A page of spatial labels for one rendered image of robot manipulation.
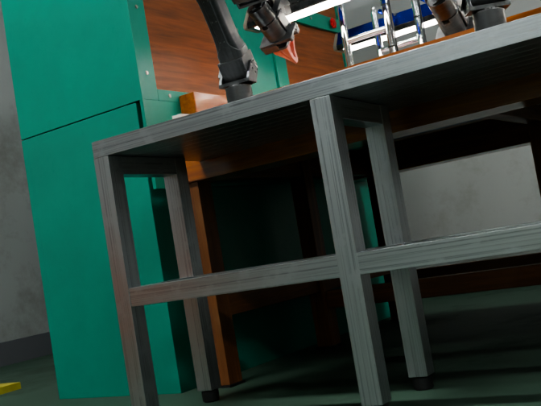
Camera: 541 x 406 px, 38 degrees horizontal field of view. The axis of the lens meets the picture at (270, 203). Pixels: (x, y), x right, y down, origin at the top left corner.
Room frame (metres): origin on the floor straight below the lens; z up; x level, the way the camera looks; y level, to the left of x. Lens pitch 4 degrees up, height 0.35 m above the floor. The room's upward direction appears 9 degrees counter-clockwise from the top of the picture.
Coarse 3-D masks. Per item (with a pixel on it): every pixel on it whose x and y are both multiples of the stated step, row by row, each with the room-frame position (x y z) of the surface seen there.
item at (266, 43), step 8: (272, 24) 2.03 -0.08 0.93; (280, 24) 2.05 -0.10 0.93; (296, 24) 2.08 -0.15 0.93; (264, 32) 2.05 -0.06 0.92; (272, 32) 2.05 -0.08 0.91; (280, 32) 2.06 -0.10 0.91; (288, 32) 2.06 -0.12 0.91; (264, 40) 2.11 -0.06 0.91; (272, 40) 2.07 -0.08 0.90; (280, 40) 2.06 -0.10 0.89; (288, 40) 2.06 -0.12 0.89; (264, 48) 2.09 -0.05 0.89
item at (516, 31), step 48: (432, 48) 1.41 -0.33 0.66; (480, 48) 1.37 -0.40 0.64; (528, 48) 1.40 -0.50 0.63; (288, 96) 1.57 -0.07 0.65; (384, 96) 1.64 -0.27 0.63; (432, 96) 1.75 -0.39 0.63; (96, 144) 1.83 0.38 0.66; (144, 144) 1.76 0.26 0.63; (192, 144) 1.87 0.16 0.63; (240, 144) 2.00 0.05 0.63
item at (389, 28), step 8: (384, 0) 2.36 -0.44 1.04; (384, 8) 2.36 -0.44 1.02; (344, 16) 2.45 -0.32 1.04; (384, 16) 2.36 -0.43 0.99; (344, 24) 2.44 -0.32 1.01; (384, 24) 2.37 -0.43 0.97; (392, 24) 2.36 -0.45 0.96; (344, 32) 2.44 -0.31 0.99; (368, 32) 2.40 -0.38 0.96; (376, 32) 2.39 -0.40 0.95; (392, 32) 2.36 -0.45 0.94; (344, 40) 2.45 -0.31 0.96; (352, 40) 2.43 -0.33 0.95; (392, 40) 2.36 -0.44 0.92; (344, 48) 2.45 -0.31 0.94; (392, 48) 2.36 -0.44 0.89; (352, 56) 2.45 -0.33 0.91; (352, 64) 2.45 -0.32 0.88
